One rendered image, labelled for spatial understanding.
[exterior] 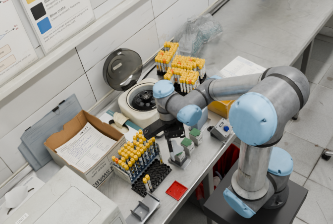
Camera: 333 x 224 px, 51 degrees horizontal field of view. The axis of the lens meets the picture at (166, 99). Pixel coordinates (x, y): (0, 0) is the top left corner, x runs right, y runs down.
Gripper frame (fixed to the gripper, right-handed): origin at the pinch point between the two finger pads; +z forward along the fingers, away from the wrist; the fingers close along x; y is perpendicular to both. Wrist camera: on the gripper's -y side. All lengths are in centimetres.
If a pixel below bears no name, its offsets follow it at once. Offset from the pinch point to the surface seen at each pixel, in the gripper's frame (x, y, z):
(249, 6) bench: 110, 76, 12
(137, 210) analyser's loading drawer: -20.3, -17.9, 8.5
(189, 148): 2.2, 8.7, 7.3
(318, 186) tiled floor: 17, 93, 100
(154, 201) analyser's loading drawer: -18.0, -10.5, 8.5
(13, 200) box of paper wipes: -5, -67, 4
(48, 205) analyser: -25, -43, -18
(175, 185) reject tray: -10.9, -1.1, 12.2
